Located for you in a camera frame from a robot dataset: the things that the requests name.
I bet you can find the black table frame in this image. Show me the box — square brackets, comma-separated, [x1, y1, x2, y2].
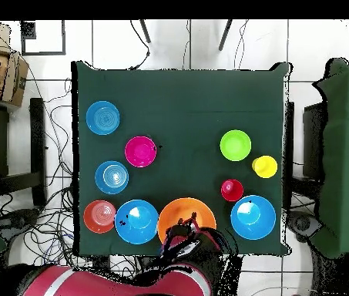
[0, 97, 48, 207]

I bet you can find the red cup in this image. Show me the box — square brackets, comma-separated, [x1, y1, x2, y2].
[220, 179, 245, 203]

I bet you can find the black stand base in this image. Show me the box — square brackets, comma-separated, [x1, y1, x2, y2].
[286, 210, 323, 243]
[0, 207, 41, 241]

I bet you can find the cardboard box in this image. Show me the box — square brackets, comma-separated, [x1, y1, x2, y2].
[0, 21, 29, 107]

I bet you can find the pink bowl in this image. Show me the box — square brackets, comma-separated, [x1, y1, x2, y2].
[123, 135, 158, 168]

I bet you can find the large yellow bowl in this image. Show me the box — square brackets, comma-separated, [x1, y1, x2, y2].
[157, 197, 217, 244]

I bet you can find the small blue bowl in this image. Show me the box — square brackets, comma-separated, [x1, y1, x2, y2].
[94, 160, 129, 195]
[85, 100, 121, 136]

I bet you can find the tangle of cables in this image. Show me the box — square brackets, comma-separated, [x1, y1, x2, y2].
[0, 70, 150, 278]

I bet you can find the black power strip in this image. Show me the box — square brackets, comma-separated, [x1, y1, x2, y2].
[93, 256, 111, 268]

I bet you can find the large blue bowl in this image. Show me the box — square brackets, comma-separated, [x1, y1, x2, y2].
[230, 194, 277, 241]
[114, 199, 159, 245]

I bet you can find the yellow cup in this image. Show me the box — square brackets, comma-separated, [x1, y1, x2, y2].
[251, 154, 279, 179]

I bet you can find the black square frame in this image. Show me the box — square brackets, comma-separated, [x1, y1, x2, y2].
[20, 19, 67, 56]

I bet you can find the black tripod leg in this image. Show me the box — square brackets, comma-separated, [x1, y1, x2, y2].
[139, 19, 152, 44]
[217, 19, 233, 52]

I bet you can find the black box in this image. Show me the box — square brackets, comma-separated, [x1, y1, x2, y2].
[302, 103, 327, 180]

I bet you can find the orange bowl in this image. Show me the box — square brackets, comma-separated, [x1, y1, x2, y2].
[82, 199, 117, 234]

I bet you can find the green bowl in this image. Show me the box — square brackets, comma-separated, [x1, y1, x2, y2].
[219, 129, 253, 162]

